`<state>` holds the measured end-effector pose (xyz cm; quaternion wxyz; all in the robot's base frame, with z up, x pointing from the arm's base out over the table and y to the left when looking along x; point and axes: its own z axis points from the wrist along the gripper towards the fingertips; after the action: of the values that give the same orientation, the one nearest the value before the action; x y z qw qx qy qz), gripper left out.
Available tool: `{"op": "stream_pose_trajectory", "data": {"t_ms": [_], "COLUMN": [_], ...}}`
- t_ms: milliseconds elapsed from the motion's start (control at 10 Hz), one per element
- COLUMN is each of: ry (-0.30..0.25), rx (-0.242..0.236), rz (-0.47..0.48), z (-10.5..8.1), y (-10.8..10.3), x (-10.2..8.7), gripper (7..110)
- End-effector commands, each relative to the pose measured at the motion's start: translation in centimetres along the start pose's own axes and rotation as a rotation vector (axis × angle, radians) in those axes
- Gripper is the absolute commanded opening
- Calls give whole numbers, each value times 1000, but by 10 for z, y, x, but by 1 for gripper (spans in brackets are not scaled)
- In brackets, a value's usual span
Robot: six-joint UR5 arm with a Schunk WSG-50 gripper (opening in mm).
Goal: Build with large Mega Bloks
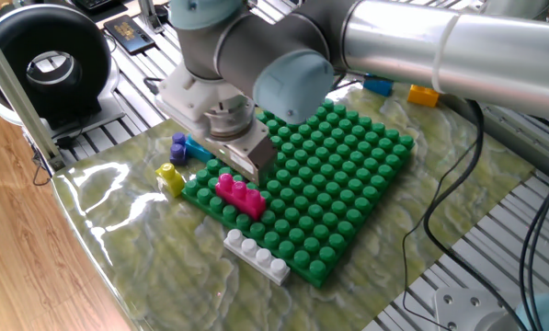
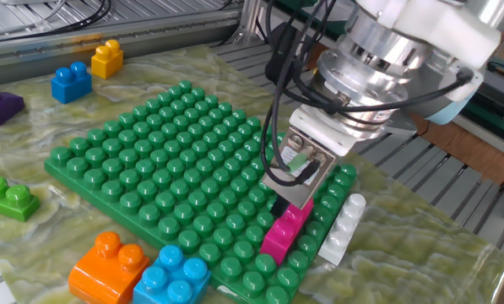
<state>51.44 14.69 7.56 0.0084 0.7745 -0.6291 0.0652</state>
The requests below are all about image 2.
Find aluminium profile rail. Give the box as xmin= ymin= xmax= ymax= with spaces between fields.
xmin=0 ymin=23 xmax=252 ymax=85

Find black cable green connector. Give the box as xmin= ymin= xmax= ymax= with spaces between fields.
xmin=264 ymin=0 xmax=320 ymax=174

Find silver Schunk gripper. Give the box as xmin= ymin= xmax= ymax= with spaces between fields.
xmin=261 ymin=105 xmax=355 ymax=219

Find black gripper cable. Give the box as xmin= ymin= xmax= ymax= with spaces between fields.
xmin=259 ymin=0 xmax=475 ymax=187

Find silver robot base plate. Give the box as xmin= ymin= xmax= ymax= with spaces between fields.
xmin=384 ymin=111 xmax=418 ymax=136

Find green marble patterned mat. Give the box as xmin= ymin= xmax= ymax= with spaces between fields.
xmin=0 ymin=44 xmax=504 ymax=304

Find orange two-stud block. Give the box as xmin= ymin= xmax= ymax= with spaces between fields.
xmin=68 ymin=231 xmax=151 ymax=304

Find black table cable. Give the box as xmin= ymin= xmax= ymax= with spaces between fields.
xmin=0 ymin=0 xmax=117 ymax=43

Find light blue four-stud block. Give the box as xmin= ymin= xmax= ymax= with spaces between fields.
xmin=132 ymin=244 xmax=213 ymax=304

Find yellow two-stud block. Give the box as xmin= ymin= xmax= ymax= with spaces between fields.
xmin=90 ymin=39 xmax=124 ymax=80

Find white four-stud block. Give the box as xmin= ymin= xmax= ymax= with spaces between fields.
xmin=317 ymin=193 xmax=367 ymax=267

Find blue two-stud block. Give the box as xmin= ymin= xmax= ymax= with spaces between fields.
xmin=51 ymin=62 xmax=94 ymax=105

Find large green studded baseplate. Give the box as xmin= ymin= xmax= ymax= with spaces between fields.
xmin=43 ymin=79 xmax=358 ymax=304

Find pink three-stud block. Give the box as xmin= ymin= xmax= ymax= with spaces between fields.
xmin=259 ymin=198 xmax=315 ymax=266

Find bright green two-stud block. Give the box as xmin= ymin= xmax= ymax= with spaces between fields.
xmin=0 ymin=176 xmax=41 ymax=223

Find aluminium frame beam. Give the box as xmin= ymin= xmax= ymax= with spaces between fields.
xmin=230 ymin=0 xmax=264 ymax=46

